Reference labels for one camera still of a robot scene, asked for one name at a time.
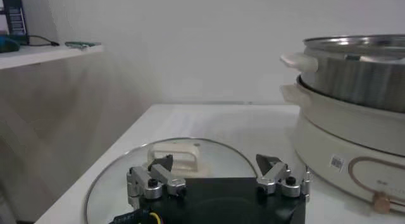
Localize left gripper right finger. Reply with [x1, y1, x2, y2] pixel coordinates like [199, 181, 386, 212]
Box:
[255, 154, 313, 203]

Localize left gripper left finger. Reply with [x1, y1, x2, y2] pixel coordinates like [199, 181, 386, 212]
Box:
[126, 154, 187, 210]

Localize glass pot lid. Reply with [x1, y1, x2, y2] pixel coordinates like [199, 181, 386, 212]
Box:
[84, 137, 261, 224]

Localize steel steamer pot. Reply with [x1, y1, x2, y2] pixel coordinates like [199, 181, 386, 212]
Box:
[280, 75, 405, 215]

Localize stainless steel steamer basket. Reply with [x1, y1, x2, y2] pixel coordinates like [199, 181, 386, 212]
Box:
[280, 34, 405, 115]

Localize green flat board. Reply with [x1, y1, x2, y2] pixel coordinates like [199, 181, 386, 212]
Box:
[65, 40, 102, 51]

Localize white side table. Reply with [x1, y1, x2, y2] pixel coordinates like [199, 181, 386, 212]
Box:
[0, 44, 105, 71]

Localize blue object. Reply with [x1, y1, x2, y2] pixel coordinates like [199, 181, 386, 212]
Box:
[0, 34, 22, 54]

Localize dark upright box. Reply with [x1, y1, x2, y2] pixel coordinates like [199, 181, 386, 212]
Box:
[0, 0, 30, 45]

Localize thin black cable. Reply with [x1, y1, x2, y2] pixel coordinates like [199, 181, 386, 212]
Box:
[27, 34, 60, 47]

